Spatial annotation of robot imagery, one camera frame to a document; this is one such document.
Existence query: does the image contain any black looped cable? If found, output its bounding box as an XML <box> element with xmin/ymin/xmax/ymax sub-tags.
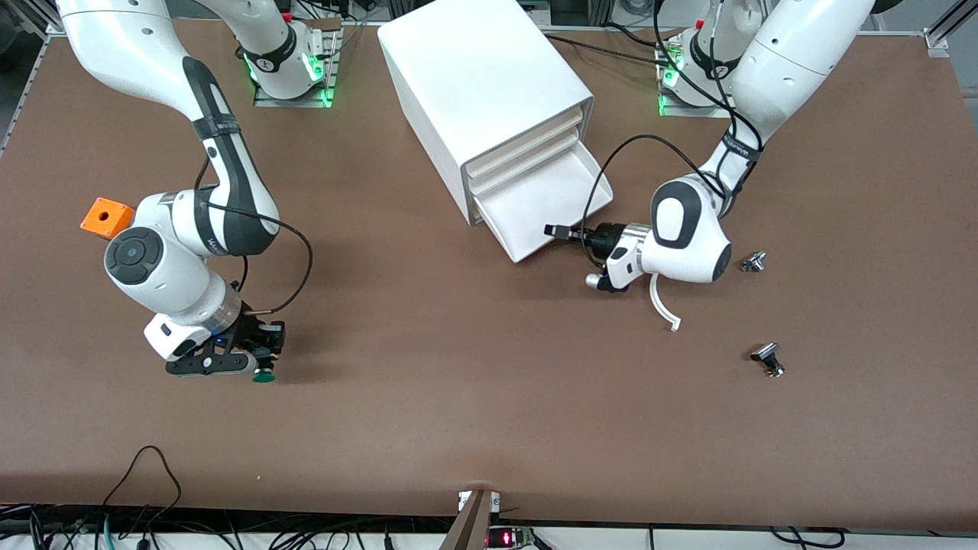
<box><xmin>102</xmin><ymin>445</ymin><xmax>183</xmax><ymax>511</ymax></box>

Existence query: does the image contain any aluminium frame profile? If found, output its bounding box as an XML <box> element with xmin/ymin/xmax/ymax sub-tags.
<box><xmin>923</xmin><ymin>0</ymin><xmax>978</xmax><ymax>58</ymax></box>
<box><xmin>0</xmin><ymin>0</ymin><xmax>62</xmax><ymax>157</ymax></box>

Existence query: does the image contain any black and silver switch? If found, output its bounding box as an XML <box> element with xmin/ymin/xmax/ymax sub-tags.
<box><xmin>750</xmin><ymin>342</ymin><xmax>786</xmax><ymax>379</ymax></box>

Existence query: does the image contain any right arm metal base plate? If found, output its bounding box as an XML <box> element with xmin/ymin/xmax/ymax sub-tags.
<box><xmin>254</xmin><ymin>19</ymin><xmax>341</xmax><ymax>108</ymax></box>

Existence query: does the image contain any black cable tangle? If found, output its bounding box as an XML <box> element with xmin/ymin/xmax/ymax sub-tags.
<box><xmin>0</xmin><ymin>504</ymin><xmax>459</xmax><ymax>550</ymax></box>

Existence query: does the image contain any orange button box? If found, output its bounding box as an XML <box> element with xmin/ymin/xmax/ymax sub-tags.
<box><xmin>80</xmin><ymin>197</ymin><xmax>137</xmax><ymax>239</ymax></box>

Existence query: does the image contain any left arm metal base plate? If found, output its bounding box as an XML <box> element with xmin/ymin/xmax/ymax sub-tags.
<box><xmin>659</xmin><ymin>34</ymin><xmax>740</xmax><ymax>119</ymax></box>

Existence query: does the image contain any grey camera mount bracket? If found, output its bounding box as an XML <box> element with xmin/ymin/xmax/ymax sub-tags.
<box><xmin>439</xmin><ymin>489</ymin><xmax>502</xmax><ymax>550</ymax></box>

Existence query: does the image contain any white middle drawer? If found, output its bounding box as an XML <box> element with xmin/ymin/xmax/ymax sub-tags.
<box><xmin>468</xmin><ymin>130</ymin><xmax>583</xmax><ymax>198</ymax></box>

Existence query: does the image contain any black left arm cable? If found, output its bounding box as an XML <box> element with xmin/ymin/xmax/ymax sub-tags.
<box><xmin>579</xmin><ymin>0</ymin><xmax>765</xmax><ymax>268</ymax></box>

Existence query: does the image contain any white drawer cabinet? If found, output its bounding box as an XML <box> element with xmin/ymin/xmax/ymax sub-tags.
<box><xmin>378</xmin><ymin>0</ymin><xmax>595</xmax><ymax>227</ymax></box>

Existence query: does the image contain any device with red display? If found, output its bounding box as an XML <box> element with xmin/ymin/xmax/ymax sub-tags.
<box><xmin>487</xmin><ymin>526</ymin><xmax>537</xmax><ymax>549</ymax></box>

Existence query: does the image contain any black cable behind cabinet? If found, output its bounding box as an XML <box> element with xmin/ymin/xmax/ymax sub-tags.
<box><xmin>544</xmin><ymin>32</ymin><xmax>677</xmax><ymax>70</ymax></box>

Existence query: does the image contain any white curved plastic arc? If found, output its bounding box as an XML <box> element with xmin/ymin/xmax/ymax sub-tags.
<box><xmin>649</xmin><ymin>273</ymin><xmax>681</xmax><ymax>333</ymax></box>

